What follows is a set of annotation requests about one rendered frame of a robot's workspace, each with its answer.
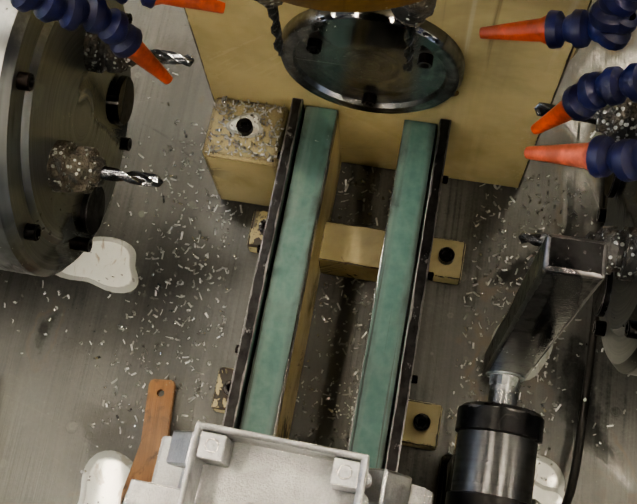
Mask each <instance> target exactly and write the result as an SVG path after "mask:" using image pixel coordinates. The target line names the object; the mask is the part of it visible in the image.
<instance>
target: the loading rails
mask: <svg viewBox="0 0 637 504"><path fill-rule="evenodd" d="M451 122H452V121H451V120H448V119H440V122H439V129H438V135H437V141H436V147H435V154H434V160H433V166H432V173H431V179H430V185H429V192H428V198H427V204H426V210H425V217H424V223H423V229H422V236H421V242H420V248H419V254H418V261H417V267H416V273H415V280H414V286H413V292H412V298H411V305H410V311H409V317H408V324H407V330H406V336H405V342H404V349H403V355H402V361H401V368H400V374H399V380H398V386H397V393H396V399H395V405H394V412H393V418H392V424H391V431H390V437H389V443H388V449H387V456H386V462H385V468H384V469H387V470H391V471H394V472H397V471H398V465H399V458H400V452H401V445H404V446H410V447H415V448H421V449H426V450H432V451H433V450H435V449H436V447H437V444H438V437H439V430H440V423H441V416H442V409H443V408H442V406H441V405H438V404H433V403H427V402H421V401H415V400H410V399H409V394H410V387H411V383H412V384H417V381H418V375H413V368H414V361H415V355H416V348H417V342H418V335H419V329H420V322H421V316H422V310H423V303H424V297H425V290H426V284H427V280H429V281H435V282H442V283H448V284H454V285H458V284H459V283H460V280H461V276H462V269H463V262H464V255H465V248H466V243H465V242H463V241H458V240H451V239H445V238H438V237H434V232H435V225H436V219H437V212H438V206H439V200H440V193H441V187H442V184H448V177H449V176H445V175H443V174H444V167H445V161H446V154H447V148H448V141H449V135H450V128H451ZM437 126H438V125H437V124H433V123H426V122H419V121H412V120H404V125H403V131H402V137H401V143H400V148H399V154H398V160H397V166H396V172H395V178H394V183H393V189H392V195H391V201H390V207H389V212H388V218H387V224H386V230H382V229H375V228H369V227H362V226H356V225H349V224H343V223H337V222H330V221H331V216H332V211H333V205H334V200H335V195H336V190H337V185H338V179H339V174H340V169H341V148H340V132H339V113H338V110H335V109H328V108H321V107H314V106H306V108H305V109H304V100H303V99H300V98H292V102H291V107H290V112H289V116H288V121H287V125H286V130H285V135H284V139H283V144H282V149H281V151H278V154H277V159H279V163H278V167H277V172H276V177H275V181H274V186H273V190H272V195H271V200H270V204H269V209H268V211H264V210H258V209H257V210H255V211H254V214H253V219H252V223H251V228H250V232H249V237H248V241H247V247H248V249H249V251H250V252H254V253H259V255H258V260H257V265H256V269H255V274H254V279H253V283H252V288H251V293H250V297H249V302H248V307H247V311H246V316H245V320H244V325H243V330H242V334H241V339H240V344H239V345H238V344H237V345H236V348H235V353H237V358H236V362H235V367H234V369H231V368H225V367H221V368H220V369H219V373H218V377H217V382H216V386H215V391H214V395H213V400H212V405H211V407H212V409H213V410H214V411H216V412H220V413H224V418H223V423H222V426H225V427H230V428H235V429H240V430H246V431H251V432H256V433H261V434H266V435H271V436H276V437H281V438H286V439H289V434H290V429H291V424H292V419H293V413H294V408H295V403H296V398H297V393H298V387H299V382H300V377H301V372H302V367H303V361H304V356H305V351H306V346H307V341H308V335H309V330H310V325H311V320H312V315H313V309H314V304H315V299H316V294H317V289H318V283H319V278H320V273H324V274H330V275H336V276H342V277H348V278H355V279H361V280H367V281H373V282H376V288H375V294H374V300H373V305H372V311H371V317H370V323H369V329H368V334H367V340H366V346H365V352H364V358H363V363H362V369H361V375H360V381H359V387H358V392H357V398H356V404H355V410H354V416H353V422H352V427H351V433H350V439H349V445H348V451H352V452H357V453H362V454H367V455H369V457H370V458H369V468H378V469H383V466H384V460H385V454H386V447H387V441H388V435H389V429H390V422H391V416H392V410H393V404H394V397H395V391H396V385H397V378H398V372H399V366H400V360H401V353H402V347H403V341H404V335H405V328H406V322H407V316H408V309H409V303H410V297H411V291H412V284H413V278H414V272H415V266H416V259H417V253H418V247H419V240H420V234H421V228H422V222H423V215H424V209H425V203H426V197H427V190H428V184H429V178H430V171H431V165H432V158H433V152H434V146H435V139H436V133H437Z"/></svg>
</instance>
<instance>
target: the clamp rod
mask: <svg viewBox="0 0 637 504"><path fill-rule="evenodd" d="M493 375H494V383H493V384H491V385H490V389H489V397H488V402H495V403H503V404H509V405H514V406H517V399H518V391H519V384H518V388H517V387H516V388H514V386H511V384H512V377H516V376H512V375H508V374H505V375H508V376H509V377H508V385H507V384H503V385H500V384H497V376H498V375H500V374H493Z"/></svg>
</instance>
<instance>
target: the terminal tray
mask: <svg viewBox="0 0 637 504"><path fill-rule="evenodd" d="M210 438H214V439H216V440H218V442H219V449H218V451H217V452H215V453H209V452H207V451H206V450H205V447H204V446H205V442H206V441H207V440H208V439H210ZM369 458H370V457H369V455H367V454H362V453H357V452H352V451H347V450H342V449H337V448H331V447H326V446H321V445H316V444H311V443H306V442H301V441H296V440H291V439H286V438H281V437H276V436H271V435H266V434H261V433H256V432H251V431H246V430H240V429H235V428H230V427H225V426H220V425H215V424H210V423H205V422H200V421H197V422H196V426H195V430H194V434H193V438H192V443H191V447H190V451H189V455H188V459H187V463H186V468H185V472H184V476H183V480H182V484H181V488H180V492H179V497H178V501H177V504H368V497H367V496H366V495H365V494H364V492H365V490H367V489H369V488H370V487H371V485H372V476H371V474H370V473H368V469H369ZM341 465H348V466H350V467H351V469H352V475H351V477H350V478H349V479H347V480H342V479H340V478H339V477H338V475H337V470H338V468H339V466H341Z"/></svg>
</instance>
